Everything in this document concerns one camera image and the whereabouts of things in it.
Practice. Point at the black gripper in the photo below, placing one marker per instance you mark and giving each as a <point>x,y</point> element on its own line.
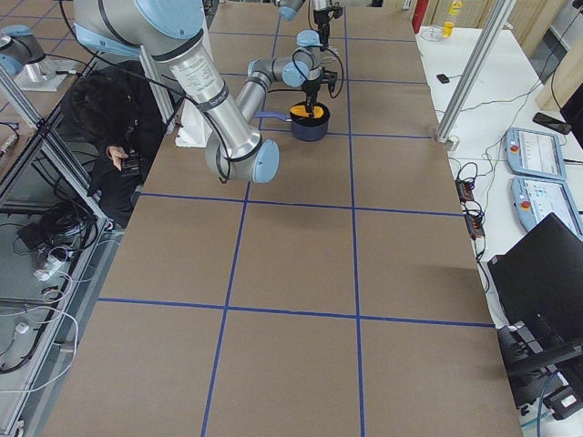
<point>322,18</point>
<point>311,87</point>

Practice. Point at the yellow corn cob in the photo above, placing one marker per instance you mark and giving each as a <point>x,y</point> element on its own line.
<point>304,111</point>

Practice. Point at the glass lid with blue knob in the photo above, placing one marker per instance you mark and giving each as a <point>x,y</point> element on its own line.
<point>329,54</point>

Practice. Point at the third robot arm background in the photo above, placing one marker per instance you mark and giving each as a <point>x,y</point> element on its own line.
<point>25,60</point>

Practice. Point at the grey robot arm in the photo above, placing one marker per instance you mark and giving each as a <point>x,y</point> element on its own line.
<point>288,9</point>
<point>172,33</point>

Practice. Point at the yellow cup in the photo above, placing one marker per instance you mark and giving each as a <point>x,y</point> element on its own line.
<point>447,29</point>

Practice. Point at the small black sensor pad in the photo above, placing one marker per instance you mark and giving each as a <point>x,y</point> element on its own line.
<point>442,78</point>

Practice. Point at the person in courage jacket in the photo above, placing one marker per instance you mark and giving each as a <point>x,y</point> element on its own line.
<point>115,110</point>

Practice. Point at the orange black power strip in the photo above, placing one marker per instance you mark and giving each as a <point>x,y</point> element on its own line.
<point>473,213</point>

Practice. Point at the black smartphone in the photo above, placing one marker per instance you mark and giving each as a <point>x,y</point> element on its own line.
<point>552,123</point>

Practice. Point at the far teach pendant tablet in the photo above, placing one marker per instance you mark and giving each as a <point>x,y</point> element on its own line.
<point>534,153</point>

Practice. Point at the teach pendant tablet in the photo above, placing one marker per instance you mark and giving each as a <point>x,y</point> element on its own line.
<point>535,198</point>
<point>534,153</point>

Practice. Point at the near teach pendant tablet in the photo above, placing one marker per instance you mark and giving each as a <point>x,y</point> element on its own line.
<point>535,198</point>

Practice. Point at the black laptop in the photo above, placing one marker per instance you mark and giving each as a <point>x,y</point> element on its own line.
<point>542,276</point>

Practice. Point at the black monitor stand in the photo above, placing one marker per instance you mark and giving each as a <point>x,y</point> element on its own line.
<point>540,364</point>

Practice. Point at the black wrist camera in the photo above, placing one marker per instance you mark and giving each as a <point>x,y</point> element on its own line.
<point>329,78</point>
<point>336,11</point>

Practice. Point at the blue saucepan with handle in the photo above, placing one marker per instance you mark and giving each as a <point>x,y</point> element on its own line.
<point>304,129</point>

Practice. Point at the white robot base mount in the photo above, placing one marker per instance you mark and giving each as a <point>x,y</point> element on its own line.
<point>194,131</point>

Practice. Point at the aluminium frame post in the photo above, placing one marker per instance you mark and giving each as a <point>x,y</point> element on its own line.
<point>484,44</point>

